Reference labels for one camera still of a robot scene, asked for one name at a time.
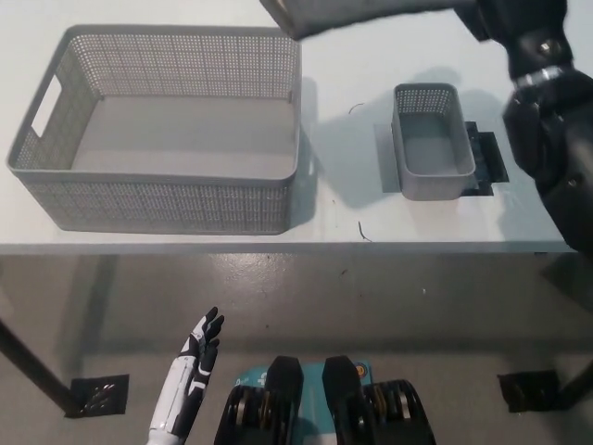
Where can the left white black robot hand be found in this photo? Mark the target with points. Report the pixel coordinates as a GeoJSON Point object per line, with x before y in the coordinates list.
{"type": "Point", "coordinates": [187, 375]}

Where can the dark grey oven glove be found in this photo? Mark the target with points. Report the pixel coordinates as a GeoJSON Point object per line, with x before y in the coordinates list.
{"type": "Point", "coordinates": [347, 11]}

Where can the small grey perforated container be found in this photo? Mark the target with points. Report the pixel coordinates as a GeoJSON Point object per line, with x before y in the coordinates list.
{"type": "Point", "coordinates": [433, 148]}

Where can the left black robot body block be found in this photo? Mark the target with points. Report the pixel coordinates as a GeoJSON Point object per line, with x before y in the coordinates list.
{"type": "Point", "coordinates": [273, 408]}

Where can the black robot body block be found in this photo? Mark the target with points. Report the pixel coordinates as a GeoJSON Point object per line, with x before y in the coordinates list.
{"type": "Point", "coordinates": [273, 408]}
{"type": "Point", "coordinates": [370, 412]}

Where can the black table leg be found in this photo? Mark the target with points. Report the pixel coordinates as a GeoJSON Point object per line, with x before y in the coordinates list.
{"type": "Point", "coordinates": [32, 366]}

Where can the right black robot body block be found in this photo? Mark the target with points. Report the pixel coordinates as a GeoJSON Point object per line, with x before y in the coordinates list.
{"type": "Point", "coordinates": [370, 412]}

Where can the short black thread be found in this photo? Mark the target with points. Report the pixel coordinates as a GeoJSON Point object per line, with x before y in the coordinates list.
{"type": "Point", "coordinates": [363, 232]}

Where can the large grey perforated basket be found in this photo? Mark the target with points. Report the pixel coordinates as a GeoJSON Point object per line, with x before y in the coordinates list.
{"type": "Point", "coordinates": [185, 134]}

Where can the thin curved black thread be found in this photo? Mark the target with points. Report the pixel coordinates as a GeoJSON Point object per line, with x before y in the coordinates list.
{"type": "Point", "coordinates": [355, 107]}

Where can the black flat ribbed plate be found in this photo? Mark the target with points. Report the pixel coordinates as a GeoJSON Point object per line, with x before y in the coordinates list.
{"type": "Point", "coordinates": [488, 157]}

